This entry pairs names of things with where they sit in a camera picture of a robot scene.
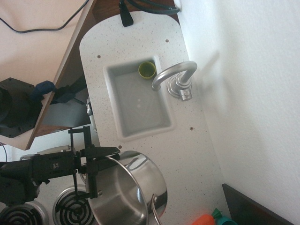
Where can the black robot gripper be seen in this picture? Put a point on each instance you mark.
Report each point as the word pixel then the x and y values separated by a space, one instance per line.
pixel 53 165

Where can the stainless steel pot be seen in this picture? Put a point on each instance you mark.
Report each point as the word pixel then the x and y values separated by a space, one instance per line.
pixel 133 192

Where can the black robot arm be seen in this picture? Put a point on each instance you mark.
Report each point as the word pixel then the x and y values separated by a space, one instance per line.
pixel 20 180

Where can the right stove burner coil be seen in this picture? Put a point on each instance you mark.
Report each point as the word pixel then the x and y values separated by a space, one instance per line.
pixel 69 211

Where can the stove burner coil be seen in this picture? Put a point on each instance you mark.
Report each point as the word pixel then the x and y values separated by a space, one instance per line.
pixel 69 211
pixel 30 213

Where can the grey toy sink basin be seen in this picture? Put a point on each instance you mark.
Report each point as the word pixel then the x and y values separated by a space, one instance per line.
pixel 138 110

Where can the left stove burner coil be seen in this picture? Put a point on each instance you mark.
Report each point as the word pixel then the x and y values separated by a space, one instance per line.
pixel 30 213

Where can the blue clamp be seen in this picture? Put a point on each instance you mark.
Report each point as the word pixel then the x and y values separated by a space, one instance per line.
pixel 41 89

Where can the wooden side panel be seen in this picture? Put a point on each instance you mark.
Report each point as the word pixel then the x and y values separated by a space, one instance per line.
pixel 70 68

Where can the green plastic cup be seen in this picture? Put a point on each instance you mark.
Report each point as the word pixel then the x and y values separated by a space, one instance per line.
pixel 147 70

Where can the silver toy faucet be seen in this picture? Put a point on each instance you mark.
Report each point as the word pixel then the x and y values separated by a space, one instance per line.
pixel 180 81

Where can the orange toy carrot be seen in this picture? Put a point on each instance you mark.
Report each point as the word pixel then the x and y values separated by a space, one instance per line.
pixel 205 219

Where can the teal plastic toy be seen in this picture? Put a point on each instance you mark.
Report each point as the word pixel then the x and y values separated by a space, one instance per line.
pixel 219 219

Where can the dark board at corner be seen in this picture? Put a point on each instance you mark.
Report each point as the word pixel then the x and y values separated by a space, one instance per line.
pixel 245 211

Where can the grey oven door handle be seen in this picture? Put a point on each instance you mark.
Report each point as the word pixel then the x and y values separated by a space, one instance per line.
pixel 47 151

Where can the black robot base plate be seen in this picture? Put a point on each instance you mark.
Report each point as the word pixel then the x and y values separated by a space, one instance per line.
pixel 18 113

